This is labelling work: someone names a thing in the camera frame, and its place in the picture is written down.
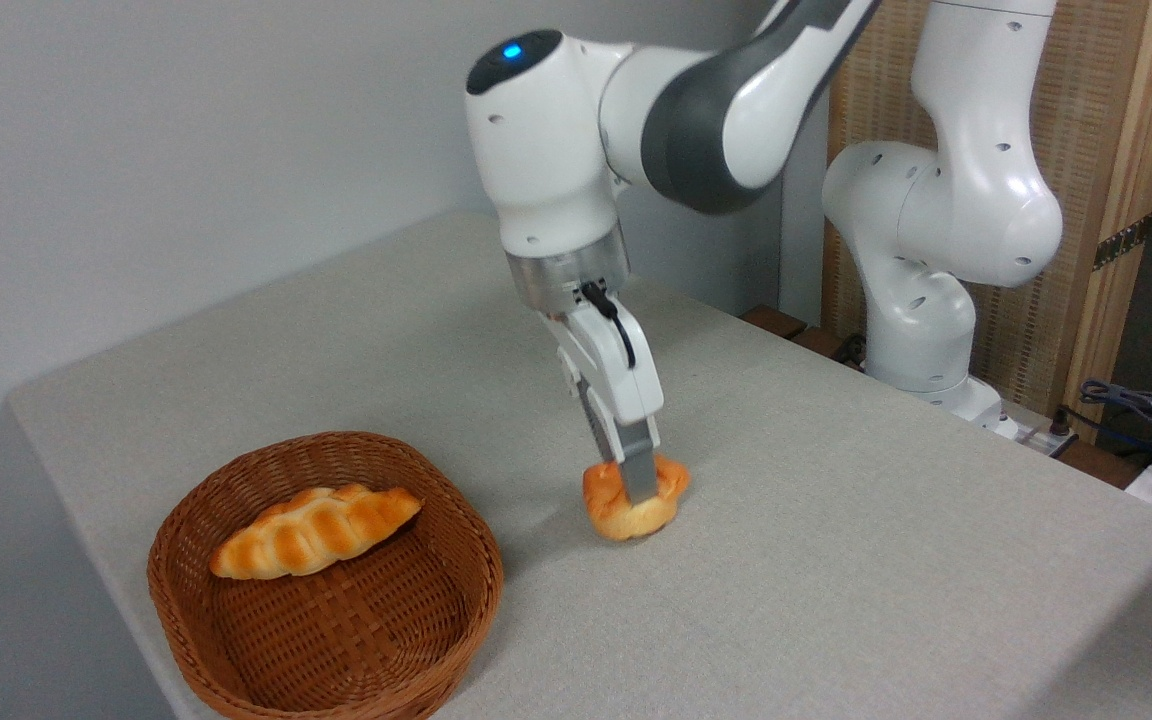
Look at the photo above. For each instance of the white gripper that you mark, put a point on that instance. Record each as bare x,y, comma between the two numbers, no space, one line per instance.
616,370

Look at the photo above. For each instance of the round knotted bread bun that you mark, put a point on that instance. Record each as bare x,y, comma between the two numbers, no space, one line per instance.
626,518

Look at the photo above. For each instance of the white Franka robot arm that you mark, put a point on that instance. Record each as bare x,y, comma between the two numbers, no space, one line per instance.
946,200

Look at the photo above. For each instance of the long braided bread loaf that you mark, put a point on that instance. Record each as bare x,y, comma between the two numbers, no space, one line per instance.
311,530

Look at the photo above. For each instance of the brown wicker basket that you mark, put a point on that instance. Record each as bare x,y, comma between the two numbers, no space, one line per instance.
356,640

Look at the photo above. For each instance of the grey tablecloth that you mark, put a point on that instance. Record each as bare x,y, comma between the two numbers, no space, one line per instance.
836,560

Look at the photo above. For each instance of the dark metal screen hinge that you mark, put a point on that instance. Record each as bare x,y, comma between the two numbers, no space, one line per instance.
1123,241

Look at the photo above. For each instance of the wooden woven folding screen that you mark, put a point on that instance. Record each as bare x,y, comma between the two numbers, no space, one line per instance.
1101,100

